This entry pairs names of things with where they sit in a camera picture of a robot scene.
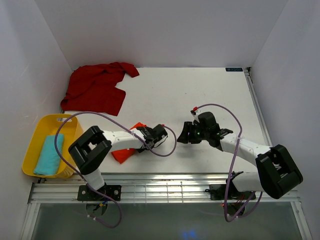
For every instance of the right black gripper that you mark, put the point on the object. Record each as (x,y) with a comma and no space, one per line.
(188,127)

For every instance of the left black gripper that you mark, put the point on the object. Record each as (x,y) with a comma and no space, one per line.
(141,150)

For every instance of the orange t shirt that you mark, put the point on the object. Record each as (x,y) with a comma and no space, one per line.
(125,142)

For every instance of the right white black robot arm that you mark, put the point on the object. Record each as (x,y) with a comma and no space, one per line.
(276,174)

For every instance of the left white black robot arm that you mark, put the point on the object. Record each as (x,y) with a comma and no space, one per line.
(91,148)

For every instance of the dark red t shirt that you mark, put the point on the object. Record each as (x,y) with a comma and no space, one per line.
(93,88)

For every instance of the blue table label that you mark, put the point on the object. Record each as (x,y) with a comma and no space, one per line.
(234,69)

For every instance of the yellow plastic tray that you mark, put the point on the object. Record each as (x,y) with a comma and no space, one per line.
(49,125)

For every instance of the teal folded t shirt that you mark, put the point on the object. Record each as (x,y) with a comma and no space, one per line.
(49,161)

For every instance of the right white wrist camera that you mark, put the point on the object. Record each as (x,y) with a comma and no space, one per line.
(195,112)

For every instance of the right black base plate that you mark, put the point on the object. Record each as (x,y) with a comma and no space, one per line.
(217,192)

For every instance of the aluminium rail frame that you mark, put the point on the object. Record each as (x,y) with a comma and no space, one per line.
(165,198)

